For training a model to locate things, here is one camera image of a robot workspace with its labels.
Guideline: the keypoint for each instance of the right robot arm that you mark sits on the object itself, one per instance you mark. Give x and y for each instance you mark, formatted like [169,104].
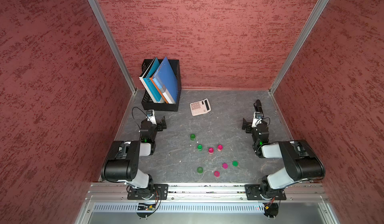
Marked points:
[300,163]

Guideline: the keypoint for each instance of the black stapler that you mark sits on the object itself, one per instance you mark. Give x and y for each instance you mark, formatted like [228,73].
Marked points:
[258,106]

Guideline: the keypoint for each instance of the orange spine book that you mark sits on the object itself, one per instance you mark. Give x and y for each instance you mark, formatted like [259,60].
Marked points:
[163,99]

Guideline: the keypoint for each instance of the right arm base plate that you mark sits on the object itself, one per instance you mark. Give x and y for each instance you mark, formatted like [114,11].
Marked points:
[264,193]

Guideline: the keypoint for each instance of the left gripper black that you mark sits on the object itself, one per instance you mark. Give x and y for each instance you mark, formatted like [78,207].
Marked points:
[159,124]

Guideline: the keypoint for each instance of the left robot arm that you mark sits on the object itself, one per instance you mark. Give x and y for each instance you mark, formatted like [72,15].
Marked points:
[122,162]

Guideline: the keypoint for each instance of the teal book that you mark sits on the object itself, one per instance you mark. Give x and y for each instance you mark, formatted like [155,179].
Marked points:
[149,68]

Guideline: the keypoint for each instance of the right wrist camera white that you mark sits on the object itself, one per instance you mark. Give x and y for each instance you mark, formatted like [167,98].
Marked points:
[257,119]

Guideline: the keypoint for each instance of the blue book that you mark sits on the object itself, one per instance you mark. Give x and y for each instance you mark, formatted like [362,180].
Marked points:
[166,82]

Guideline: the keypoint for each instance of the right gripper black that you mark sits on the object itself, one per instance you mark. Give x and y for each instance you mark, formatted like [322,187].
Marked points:
[248,124]

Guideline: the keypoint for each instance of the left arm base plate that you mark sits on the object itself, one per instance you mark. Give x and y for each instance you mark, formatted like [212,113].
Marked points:
[152,192]

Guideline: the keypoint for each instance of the black mesh file holder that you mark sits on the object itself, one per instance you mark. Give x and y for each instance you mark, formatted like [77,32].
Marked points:
[148,104]

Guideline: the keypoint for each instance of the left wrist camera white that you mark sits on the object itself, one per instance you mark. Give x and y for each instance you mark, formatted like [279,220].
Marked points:
[151,116]

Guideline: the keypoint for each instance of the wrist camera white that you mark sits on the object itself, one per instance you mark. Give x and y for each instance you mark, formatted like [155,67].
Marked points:
[257,119]
[151,116]

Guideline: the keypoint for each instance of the pink calculator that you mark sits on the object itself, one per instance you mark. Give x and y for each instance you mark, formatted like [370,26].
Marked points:
[200,107]

